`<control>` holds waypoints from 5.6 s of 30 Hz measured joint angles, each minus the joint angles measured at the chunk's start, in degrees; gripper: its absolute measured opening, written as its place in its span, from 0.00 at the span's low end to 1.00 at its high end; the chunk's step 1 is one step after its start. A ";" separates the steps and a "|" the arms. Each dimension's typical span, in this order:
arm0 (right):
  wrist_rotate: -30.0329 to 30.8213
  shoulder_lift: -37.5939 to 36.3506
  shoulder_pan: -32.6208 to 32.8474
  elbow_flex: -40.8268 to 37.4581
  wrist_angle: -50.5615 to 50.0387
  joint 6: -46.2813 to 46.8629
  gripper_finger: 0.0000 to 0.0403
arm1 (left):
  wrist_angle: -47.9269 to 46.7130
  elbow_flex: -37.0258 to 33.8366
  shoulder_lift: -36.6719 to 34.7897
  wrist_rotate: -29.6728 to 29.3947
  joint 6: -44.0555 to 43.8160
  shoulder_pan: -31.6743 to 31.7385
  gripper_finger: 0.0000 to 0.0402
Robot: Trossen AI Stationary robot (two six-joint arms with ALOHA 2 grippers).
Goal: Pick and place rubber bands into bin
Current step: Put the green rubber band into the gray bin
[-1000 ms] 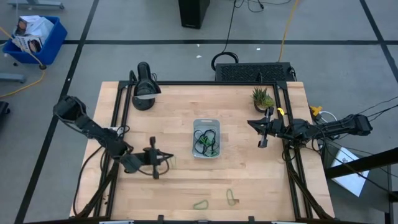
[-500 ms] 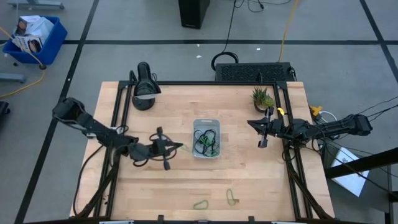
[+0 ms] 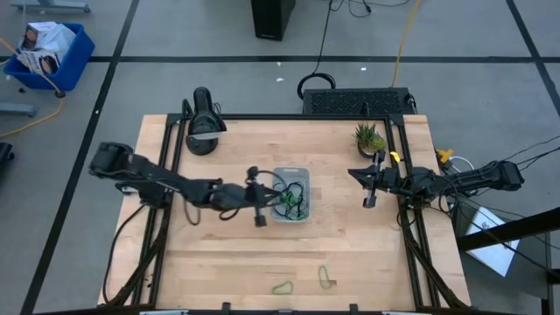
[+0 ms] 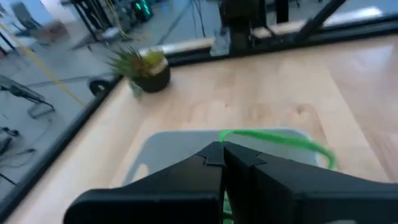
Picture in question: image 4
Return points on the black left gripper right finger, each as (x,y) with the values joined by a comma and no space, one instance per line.
(295,196)

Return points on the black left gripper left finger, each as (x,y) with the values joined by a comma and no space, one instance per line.
(171,199)

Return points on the green rubber band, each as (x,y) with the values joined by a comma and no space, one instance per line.
(280,138)

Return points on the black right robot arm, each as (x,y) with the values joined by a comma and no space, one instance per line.
(239,31)

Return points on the white plastic bin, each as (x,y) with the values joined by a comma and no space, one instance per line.
(174,149)

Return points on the potted succulent plant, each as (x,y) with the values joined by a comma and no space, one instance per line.
(152,79)

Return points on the black metal floor stand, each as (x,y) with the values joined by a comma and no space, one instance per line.
(18,90)

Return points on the green glowing computer case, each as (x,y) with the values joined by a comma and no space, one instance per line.
(143,9)

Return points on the brown cardboard box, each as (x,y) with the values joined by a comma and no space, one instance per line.
(51,31)

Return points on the grey office chair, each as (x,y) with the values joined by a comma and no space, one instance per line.
(26,17)

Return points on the black aluminium table frame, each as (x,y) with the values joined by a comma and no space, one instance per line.
(63,140)

